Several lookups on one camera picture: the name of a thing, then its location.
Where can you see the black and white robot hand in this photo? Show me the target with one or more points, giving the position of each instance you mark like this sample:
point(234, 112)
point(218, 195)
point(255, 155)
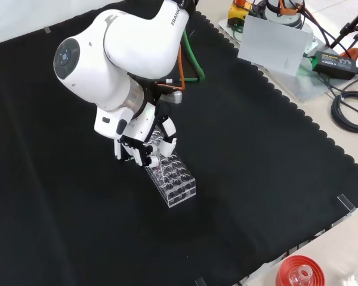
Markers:
point(141, 125)

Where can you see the clear glass test tube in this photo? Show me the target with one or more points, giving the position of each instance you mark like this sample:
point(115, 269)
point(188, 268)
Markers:
point(159, 173)

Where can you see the clear test tube rack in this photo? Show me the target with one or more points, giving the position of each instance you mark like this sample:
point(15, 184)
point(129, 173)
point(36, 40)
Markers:
point(179, 181)

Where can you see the black bench cloth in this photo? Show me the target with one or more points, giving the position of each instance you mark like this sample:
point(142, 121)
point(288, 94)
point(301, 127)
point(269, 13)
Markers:
point(256, 149)

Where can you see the grey cloth clip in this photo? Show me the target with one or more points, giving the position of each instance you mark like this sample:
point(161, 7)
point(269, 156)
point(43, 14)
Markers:
point(47, 30)

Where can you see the yellow stop button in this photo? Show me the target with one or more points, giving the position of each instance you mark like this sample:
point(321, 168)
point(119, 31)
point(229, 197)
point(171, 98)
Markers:
point(238, 13)

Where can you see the clear cloth clip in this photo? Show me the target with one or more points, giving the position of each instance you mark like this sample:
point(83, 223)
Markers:
point(201, 282)
point(346, 203)

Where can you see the black power adapter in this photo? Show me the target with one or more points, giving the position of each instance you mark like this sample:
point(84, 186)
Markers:
point(335, 64)

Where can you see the red ribbed funnel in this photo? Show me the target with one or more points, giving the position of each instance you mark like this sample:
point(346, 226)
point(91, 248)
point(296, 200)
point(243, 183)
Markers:
point(286, 271)

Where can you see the small clear glass piece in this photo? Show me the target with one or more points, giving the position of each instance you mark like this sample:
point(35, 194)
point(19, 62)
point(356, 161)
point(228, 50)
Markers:
point(301, 275)

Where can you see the orange clamp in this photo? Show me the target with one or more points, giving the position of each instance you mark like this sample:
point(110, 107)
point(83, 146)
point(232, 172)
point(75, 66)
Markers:
point(352, 53)

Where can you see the black tripod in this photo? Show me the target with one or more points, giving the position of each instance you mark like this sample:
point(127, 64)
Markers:
point(350, 25)

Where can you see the metal base plate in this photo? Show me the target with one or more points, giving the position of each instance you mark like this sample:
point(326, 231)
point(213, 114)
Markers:
point(304, 86)

